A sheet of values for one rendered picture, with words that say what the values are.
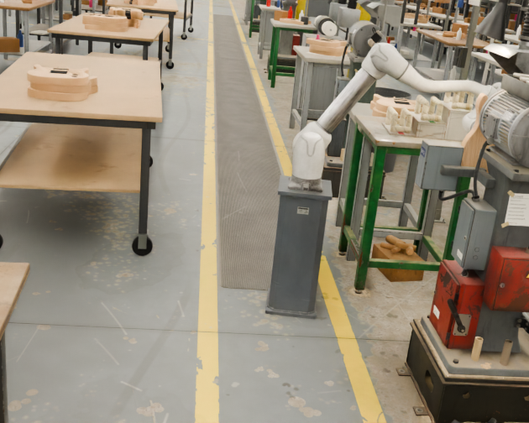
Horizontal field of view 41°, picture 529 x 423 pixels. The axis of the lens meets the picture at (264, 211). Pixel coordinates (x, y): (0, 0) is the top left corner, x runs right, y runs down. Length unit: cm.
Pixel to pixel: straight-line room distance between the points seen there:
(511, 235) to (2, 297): 197
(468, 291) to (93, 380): 165
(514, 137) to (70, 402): 208
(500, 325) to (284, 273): 116
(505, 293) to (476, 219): 31
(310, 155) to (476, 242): 100
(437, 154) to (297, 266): 104
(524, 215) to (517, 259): 19
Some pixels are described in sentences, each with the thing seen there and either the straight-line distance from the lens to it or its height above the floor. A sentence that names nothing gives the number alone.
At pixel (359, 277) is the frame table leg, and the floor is 11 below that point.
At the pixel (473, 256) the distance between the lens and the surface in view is 304.
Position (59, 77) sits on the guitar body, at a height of 103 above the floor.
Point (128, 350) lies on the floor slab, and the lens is 346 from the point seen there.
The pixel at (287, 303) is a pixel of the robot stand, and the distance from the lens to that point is 381.
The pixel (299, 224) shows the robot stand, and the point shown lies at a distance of 363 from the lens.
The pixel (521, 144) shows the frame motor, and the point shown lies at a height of 122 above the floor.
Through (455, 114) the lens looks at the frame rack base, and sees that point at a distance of 407.
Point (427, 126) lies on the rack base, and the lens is 405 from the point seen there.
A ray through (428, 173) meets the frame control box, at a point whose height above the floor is 100.
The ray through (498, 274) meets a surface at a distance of 295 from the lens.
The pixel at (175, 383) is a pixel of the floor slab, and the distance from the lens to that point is 323.
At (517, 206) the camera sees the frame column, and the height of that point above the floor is 96.
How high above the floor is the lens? 182
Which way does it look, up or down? 20 degrees down
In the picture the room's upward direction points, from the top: 6 degrees clockwise
